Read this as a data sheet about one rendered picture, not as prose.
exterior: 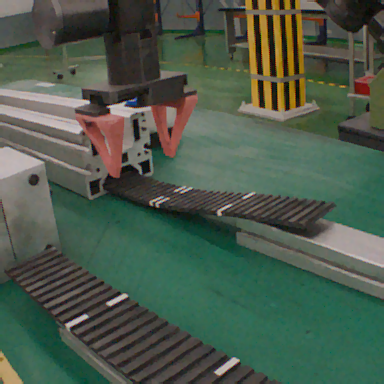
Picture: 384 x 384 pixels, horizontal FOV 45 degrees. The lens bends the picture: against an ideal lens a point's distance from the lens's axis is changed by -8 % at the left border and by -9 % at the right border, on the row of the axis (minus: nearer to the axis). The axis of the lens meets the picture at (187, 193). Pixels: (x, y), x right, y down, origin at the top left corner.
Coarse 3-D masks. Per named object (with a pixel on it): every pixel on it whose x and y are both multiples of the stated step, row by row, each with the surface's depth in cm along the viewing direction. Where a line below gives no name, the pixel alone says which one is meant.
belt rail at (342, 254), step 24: (240, 240) 45; (264, 240) 43; (288, 240) 40; (312, 240) 39; (336, 240) 38; (360, 240) 38; (312, 264) 39; (336, 264) 38; (360, 264) 35; (360, 288) 36
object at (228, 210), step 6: (252, 192) 48; (246, 198) 47; (252, 198) 46; (258, 198) 46; (234, 204) 46; (240, 204) 45; (246, 204) 45; (222, 210) 45; (228, 210) 44; (234, 210) 44
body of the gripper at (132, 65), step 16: (144, 32) 48; (112, 48) 48; (128, 48) 47; (144, 48) 48; (112, 64) 49; (128, 64) 48; (144, 64) 48; (112, 80) 49; (128, 80) 49; (144, 80) 49; (160, 80) 50; (176, 80) 51; (112, 96) 47; (128, 96) 48
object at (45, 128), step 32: (0, 96) 88; (32, 96) 78; (0, 128) 73; (32, 128) 63; (64, 128) 56; (128, 128) 59; (64, 160) 59; (96, 160) 56; (128, 160) 60; (96, 192) 58
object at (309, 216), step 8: (320, 200) 42; (312, 208) 40; (320, 208) 40; (328, 208) 40; (296, 216) 39; (304, 216) 40; (312, 216) 39; (320, 216) 39; (288, 224) 39; (296, 224) 39; (304, 224) 38
